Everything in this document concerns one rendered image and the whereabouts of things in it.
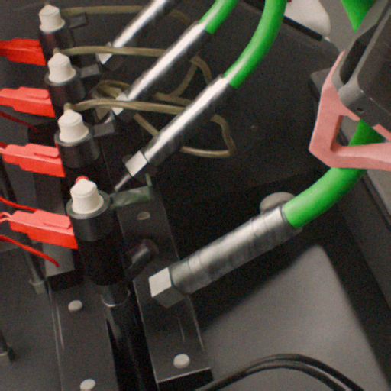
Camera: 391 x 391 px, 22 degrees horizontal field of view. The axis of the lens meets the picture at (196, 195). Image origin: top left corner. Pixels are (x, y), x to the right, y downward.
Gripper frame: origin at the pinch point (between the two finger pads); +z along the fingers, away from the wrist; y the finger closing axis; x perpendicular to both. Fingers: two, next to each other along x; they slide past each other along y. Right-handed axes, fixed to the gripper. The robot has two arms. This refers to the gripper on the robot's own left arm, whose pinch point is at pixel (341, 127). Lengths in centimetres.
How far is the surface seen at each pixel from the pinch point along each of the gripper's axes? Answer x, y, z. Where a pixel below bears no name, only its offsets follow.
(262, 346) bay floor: 15.3, -6.6, 40.2
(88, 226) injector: -5.2, 2.7, 20.0
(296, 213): 1.2, 2.9, 3.8
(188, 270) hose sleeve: -0.6, 5.8, 10.3
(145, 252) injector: -1.0, 1.0, 22.0
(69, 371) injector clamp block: 0.1, 8.1, 29.3
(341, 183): 1.6, 1.9, 1.0
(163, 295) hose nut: -0.6, 6.9, 12.2
